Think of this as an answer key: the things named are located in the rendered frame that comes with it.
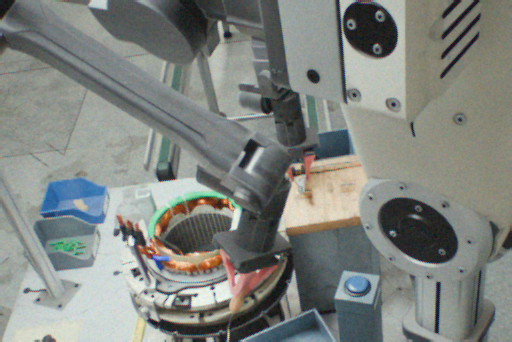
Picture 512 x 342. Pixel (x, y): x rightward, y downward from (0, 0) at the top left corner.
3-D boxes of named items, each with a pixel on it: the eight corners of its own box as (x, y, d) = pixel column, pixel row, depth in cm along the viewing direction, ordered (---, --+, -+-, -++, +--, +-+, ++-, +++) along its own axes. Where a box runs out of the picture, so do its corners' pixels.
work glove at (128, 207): (122, 189, 196) (119, 182, 194) (161, 184, 195) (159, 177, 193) (109, 246, 178) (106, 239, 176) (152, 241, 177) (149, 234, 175)
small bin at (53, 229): (102, 232, 182) (94, 212, 178) (93, 268, 172) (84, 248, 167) (45, 239, 184) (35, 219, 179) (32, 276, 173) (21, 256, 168)
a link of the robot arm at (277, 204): (283, 189, 86) (300, 174, 90) (237, 167, 87) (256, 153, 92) (270, 232, 89) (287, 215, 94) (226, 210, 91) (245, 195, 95)
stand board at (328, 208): (278, 175, 148) (276, 167, 147) (362, 162, 148) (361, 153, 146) (286, 236, 133) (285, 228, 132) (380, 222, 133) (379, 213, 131)
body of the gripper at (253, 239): (209, 245, 94) (220, 201, 90) (264, 231, 101) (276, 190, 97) (235, 272, 90) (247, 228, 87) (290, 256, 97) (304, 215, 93)
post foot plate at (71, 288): (83, 285, 168) (82, 283, 168) (61, 311, 162) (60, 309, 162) (55, 278, 172) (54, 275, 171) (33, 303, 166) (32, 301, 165)
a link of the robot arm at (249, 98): (269, 74, 118) (296, 52, 123) (221, 66, 125) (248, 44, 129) (282, 130, 126) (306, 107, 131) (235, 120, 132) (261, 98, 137)
